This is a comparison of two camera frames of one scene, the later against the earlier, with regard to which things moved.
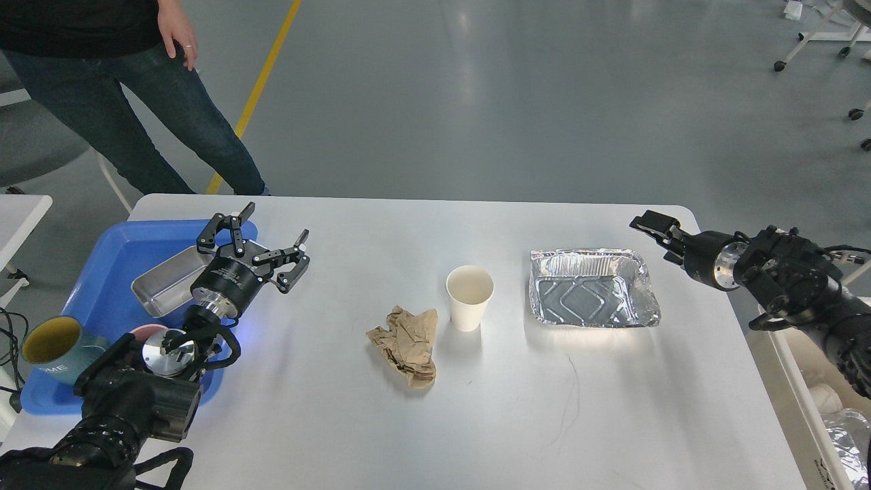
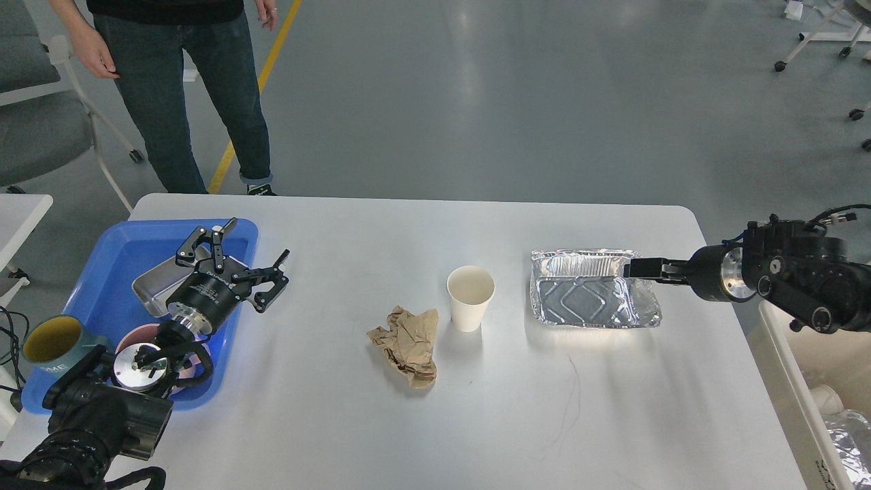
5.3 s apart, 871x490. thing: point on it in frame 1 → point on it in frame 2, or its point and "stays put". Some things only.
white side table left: (20, 216) stays put
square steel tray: (168, 284) stays put
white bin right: (791, 363) stays put
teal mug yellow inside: (62, 346) stays put
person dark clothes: (76, 52) → (144, 43)
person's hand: (173, 24) → (267, 12)
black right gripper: (710, 256) → (716, 273)
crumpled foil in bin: (849, 430) stays put
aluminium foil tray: (592, 288) stays put
